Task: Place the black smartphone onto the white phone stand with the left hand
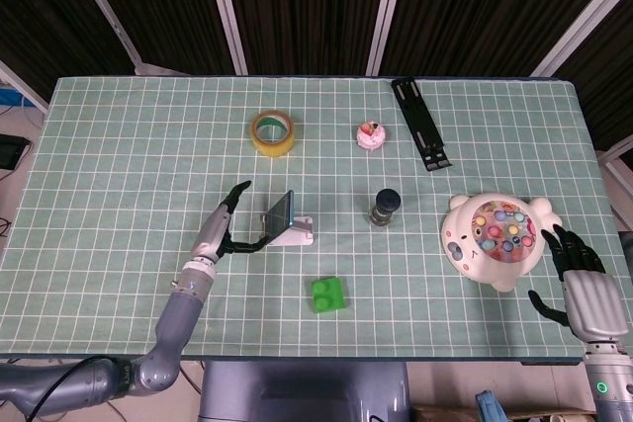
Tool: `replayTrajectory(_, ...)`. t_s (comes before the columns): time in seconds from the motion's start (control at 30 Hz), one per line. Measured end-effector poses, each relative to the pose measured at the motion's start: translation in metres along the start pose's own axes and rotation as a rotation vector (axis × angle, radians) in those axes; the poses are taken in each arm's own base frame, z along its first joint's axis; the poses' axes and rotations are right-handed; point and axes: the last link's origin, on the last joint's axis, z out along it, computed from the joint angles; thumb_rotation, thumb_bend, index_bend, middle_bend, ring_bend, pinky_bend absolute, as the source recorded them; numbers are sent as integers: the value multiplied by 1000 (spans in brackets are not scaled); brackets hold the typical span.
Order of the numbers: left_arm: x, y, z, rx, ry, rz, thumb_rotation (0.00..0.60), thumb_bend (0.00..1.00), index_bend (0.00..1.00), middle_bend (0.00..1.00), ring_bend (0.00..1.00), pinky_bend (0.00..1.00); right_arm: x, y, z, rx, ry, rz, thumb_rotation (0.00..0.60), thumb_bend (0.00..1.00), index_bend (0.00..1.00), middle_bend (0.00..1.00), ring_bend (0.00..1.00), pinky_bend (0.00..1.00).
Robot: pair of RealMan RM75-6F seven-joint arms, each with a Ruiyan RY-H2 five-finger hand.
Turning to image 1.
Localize yellow tape roll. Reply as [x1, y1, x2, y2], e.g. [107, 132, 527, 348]
[249, 109, 298, 158]

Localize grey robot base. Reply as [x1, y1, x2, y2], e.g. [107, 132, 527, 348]
[197, 361, 412, 422]

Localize blue cloth item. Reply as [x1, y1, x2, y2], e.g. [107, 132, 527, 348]
[474, 390, 506, 422]

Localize green checkered tablecloth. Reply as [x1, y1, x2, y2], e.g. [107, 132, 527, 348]
[0, 76, 633, 362]

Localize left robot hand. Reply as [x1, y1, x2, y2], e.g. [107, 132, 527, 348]
[191, 180, 273, 264]

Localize black device on floor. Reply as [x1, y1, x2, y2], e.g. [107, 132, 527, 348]
[0, 133, 27, 171]

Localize black folding laptop stand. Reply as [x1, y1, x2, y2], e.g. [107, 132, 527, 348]
[391, 76, 453, 174]

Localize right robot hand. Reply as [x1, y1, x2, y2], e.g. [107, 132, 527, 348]
[527, 223, 630, 343]

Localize white phone stand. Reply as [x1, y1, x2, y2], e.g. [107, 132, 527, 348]
[260, 212, 316, 247]

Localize green building block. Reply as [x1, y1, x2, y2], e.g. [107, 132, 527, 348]
[311, 275, 349, 315]

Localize pink toy cake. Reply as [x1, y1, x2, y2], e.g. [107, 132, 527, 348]
[356, 120, 388, 152]

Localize white seal fishing toy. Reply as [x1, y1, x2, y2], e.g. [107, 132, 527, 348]
[441, 193, 563, 294]

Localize black-capped glass bottle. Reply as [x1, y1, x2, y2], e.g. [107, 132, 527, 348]
[366, 188, 402, 228]

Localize black smartphone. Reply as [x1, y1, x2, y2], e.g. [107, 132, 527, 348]
[260, 189, 295, 241]

